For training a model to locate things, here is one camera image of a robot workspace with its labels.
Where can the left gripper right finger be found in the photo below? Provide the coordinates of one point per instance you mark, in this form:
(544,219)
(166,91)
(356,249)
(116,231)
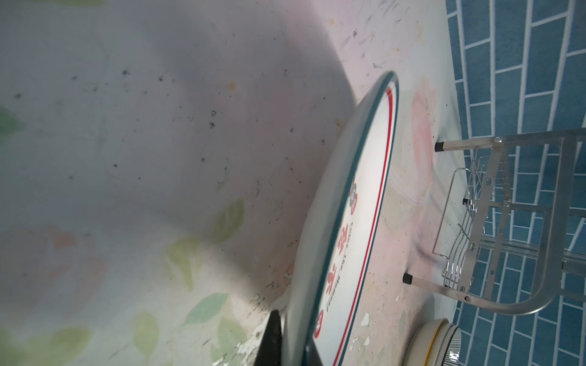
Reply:
(311,356)

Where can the green rimmed red text plate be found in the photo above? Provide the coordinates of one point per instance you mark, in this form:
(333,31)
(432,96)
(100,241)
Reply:
(340,229)

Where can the orange rimmed floral pattern plate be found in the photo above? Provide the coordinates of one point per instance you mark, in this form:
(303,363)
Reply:
(439,344)

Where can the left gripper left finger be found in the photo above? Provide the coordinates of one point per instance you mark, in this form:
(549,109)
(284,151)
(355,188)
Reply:
(270,349)

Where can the white plate black striped rim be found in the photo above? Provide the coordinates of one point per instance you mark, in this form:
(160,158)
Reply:
(451,346)

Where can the silver metal dish rack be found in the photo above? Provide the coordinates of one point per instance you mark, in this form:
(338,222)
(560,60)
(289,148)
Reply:
(510,255)

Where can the yellow rimmed polka dot plate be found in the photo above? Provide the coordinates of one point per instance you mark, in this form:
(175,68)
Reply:
(421,343)

